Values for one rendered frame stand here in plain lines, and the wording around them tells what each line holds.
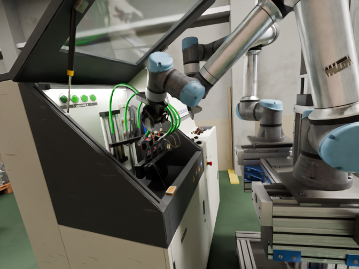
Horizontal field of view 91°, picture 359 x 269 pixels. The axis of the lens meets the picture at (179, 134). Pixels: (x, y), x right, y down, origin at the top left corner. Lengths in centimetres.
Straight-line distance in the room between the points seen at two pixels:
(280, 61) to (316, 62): 260
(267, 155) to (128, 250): 85
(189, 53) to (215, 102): 212
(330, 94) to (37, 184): 114
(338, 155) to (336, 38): 24
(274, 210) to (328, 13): 52
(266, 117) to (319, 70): 63
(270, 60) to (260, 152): 211
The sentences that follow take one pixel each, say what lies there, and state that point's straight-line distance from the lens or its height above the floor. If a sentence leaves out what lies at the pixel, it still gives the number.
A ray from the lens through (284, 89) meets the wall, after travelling 310.
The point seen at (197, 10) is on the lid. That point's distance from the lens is 123.
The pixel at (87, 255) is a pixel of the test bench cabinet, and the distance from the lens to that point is 110.
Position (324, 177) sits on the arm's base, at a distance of 67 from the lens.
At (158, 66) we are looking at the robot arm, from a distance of 54.
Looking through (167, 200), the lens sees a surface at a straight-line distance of 73.
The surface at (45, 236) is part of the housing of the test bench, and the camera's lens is 126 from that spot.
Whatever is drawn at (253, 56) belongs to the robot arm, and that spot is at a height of 152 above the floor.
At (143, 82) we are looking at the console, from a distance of 137.
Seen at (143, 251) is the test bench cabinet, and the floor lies 75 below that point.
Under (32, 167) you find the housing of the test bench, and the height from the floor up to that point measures 108.
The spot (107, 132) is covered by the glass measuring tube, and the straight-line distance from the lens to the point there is 117.
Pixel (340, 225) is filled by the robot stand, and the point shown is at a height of 92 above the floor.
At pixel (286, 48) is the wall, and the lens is 314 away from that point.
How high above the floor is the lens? 135
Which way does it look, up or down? 13 degrees down
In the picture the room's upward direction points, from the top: 6 degrees counter-clockwise
